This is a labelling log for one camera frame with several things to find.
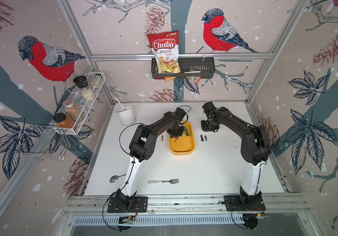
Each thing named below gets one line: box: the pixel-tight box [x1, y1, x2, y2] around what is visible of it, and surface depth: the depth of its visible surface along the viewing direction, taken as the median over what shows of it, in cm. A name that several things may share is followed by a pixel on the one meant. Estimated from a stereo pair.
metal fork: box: [146, 178, 180, 184], surface depth 82 cm
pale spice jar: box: [90, 73, 103, 89], surface depth 87 cm
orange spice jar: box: [53, 112, 75, 129], surface depth 62 cm
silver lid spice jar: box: [62, 98, 85, 122], surface depth 66 cm
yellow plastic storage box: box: [169, 120, 196, 156], surface depth 99 cm
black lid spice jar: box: [72, 75, 96, 102], surface depth 75 cm
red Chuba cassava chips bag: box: [146, 30, 182, 74], surface depth 85 cm
